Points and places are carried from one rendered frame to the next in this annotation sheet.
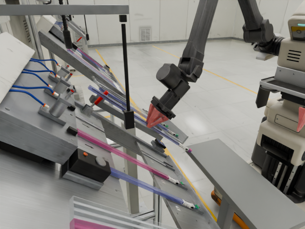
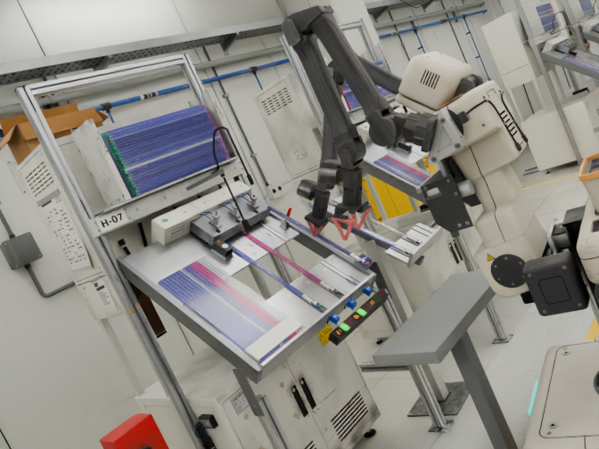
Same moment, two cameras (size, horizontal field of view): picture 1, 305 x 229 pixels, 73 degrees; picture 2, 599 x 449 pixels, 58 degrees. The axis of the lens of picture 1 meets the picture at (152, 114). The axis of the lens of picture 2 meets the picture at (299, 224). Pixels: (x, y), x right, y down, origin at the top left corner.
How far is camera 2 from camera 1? 1.95 m
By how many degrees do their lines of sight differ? 66
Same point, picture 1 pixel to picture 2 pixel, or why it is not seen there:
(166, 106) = (312, 216)
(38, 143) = (202, 234)
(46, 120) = (209, 225)
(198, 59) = not seen: hidden behind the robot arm
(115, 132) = (313, 244)
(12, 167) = (193, 243)
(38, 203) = (192, 254)
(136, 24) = not seen: outside the picture
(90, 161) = (218, 244)
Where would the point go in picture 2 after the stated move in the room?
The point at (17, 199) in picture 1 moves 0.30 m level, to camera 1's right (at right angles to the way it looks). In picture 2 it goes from (186, 250) to (205, 248)
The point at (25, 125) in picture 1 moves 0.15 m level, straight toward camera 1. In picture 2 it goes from (197, 227) to (174, 240)
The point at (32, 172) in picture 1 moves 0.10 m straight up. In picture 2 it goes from (200, 246) to (188, 224)
